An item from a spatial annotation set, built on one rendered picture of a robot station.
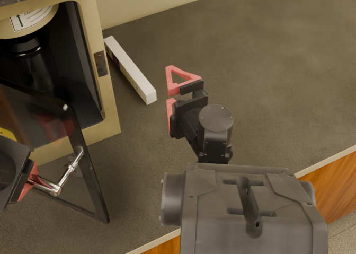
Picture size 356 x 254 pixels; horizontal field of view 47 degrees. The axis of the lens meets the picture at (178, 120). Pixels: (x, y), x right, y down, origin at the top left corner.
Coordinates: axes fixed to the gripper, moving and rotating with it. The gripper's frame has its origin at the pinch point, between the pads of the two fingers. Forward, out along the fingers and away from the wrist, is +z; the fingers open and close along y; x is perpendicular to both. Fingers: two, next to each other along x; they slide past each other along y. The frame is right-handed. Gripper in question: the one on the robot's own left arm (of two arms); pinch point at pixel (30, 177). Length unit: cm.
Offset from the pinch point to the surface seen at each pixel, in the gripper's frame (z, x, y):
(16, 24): -4.3, -12.3, -23.7
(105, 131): 32.0, -4.4, -14.1
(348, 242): 140, 79, -14
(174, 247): 47, 20, 7
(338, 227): 142, 74, -18
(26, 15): -4.1, -11.3, -25.8
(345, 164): 66, 57, -33
